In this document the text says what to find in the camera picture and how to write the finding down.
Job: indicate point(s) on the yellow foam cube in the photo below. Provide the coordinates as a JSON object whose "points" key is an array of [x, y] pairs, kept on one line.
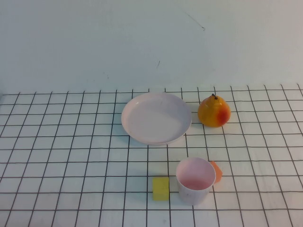
{"points": [[161, 192]]}

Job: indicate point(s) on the yellow orange toy pear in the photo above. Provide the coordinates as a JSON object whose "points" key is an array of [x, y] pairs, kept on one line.
{"points": [[210, 113]]}

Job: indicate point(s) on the pale pink round plate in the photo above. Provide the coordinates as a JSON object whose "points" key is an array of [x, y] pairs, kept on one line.
{"points": [[154, 120]]}

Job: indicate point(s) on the pale pink plastic cup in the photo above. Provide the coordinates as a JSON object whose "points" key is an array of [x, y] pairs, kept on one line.
{"points": [[193, 194]]}

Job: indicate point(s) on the orange foam cube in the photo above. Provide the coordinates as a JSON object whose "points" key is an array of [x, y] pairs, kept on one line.
{"points": [[219, 173]]}

